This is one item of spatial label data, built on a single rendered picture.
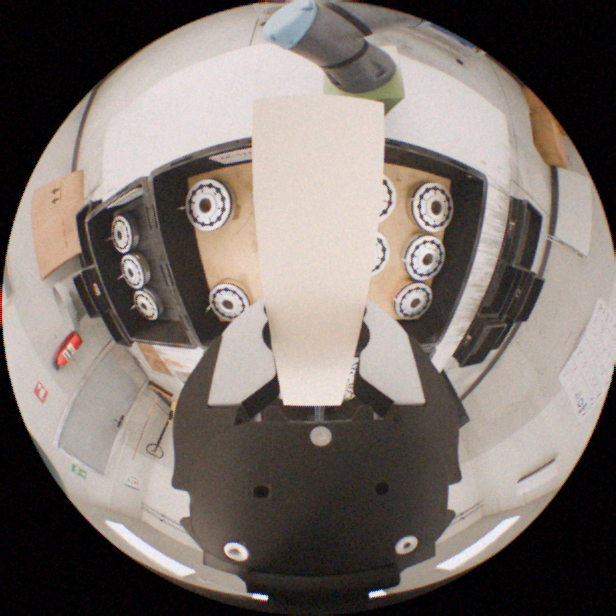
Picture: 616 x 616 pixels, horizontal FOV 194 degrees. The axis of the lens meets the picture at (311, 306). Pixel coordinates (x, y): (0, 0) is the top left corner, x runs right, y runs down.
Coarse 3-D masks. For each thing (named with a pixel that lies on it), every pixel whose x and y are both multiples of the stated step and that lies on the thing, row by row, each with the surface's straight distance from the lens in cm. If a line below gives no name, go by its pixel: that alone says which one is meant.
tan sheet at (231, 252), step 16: (208, 176) 43; (224, 176) 41; (240, 176) 39; (240, 192) 39; (240, 208) 39; (240, 224) 39; (208, 240) 43; (224, 240) 41; (240, 240) 40; (256, 240) 39; (208, 256) 44; (224, 256) 42; (240, 256) 41; (256, 256) 40; (208, 272) 46; (224, 272) 44; (240, 272) 42; (256, 272) 41; (256, 288) 43; (224, 320) 52
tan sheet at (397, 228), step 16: (400, 176) 41; (416, 176) 43; (432, 176) 45; (400, 192) 41; (400, 208) 41; (384, 224) 40; (400, 224) 41; (400, 240) 42; (384, 272) 42; (400, 272) 44; (384, 288) 44; (384, 304) 47
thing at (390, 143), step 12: (384, 144) 30; (396, 144) 31; (408, 144) 32; (432, 156) 33; (444, 156) 35; (456, 168) 37; (468, 168) 38; (480, 204) 41; (480, 216) 40; (480, 228) 41; (468, 264) 41; (468, 276) 42; (456, 300) 43; (444, 324) 47; (360, 348) 40
